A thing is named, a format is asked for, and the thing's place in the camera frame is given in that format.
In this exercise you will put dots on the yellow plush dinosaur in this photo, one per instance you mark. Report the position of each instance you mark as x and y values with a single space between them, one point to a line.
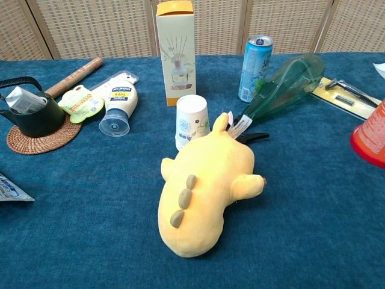
204 186

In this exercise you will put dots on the white plastic package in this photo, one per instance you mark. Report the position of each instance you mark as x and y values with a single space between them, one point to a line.
380 70

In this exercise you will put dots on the woven rattan coaster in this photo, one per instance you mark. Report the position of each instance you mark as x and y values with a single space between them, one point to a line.
45 144

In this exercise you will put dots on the woven folding screen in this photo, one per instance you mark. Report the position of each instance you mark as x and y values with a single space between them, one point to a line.
90 27

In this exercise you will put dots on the red plastic container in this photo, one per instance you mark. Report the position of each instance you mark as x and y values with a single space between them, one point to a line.
371 135

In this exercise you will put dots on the mayonnaise squeeze bottle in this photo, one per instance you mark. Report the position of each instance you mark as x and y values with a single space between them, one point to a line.
120 99

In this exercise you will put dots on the reed diffuser box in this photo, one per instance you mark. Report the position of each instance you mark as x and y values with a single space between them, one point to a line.
177 45

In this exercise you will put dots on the brown paper roll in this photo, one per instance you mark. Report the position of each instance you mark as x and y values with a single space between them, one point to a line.
78 73

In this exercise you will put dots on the blue drink can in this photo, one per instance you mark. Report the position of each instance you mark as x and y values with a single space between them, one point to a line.
254 69

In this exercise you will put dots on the green spray bottle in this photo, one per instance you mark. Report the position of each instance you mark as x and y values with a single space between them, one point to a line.
288 87

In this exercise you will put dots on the silver pouch in teapot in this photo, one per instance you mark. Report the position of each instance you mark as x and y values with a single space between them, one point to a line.
24 100

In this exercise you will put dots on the razor on yellow card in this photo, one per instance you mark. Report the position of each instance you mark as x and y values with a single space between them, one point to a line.
340 96

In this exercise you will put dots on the blue tablecloth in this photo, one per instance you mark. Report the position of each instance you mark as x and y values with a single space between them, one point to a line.
300 225

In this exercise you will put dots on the black teapot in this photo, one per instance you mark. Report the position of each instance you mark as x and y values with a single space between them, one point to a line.
39 120

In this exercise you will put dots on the green yellow snack packet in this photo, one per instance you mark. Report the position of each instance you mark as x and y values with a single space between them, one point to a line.
81 102

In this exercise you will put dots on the white phone case package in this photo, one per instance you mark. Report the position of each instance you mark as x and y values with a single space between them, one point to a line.
102 87

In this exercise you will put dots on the blue white toothpaste tube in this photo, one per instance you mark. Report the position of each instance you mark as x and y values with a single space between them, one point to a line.
12 191

